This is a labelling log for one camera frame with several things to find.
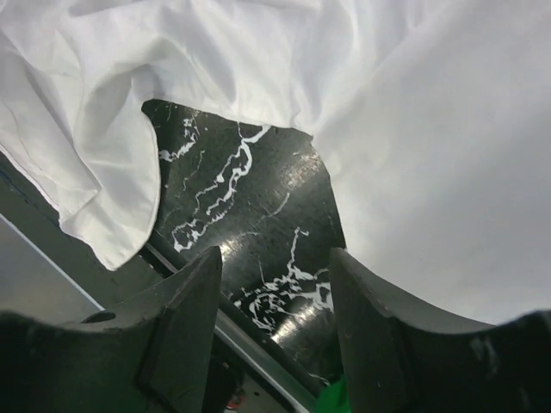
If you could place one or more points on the green plastic tray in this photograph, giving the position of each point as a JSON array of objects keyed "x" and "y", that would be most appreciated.
[{"x": 334, "y": 398}]

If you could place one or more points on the white button-up shirt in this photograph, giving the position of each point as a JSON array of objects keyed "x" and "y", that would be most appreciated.
[{"x": 432, "y": 117}]

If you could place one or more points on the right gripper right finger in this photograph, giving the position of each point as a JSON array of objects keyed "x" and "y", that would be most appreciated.
[{"x": 400, "y": 353}]

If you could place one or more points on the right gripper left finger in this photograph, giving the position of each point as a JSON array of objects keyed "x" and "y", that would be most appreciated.
[{"x": 157, "y": 345}]

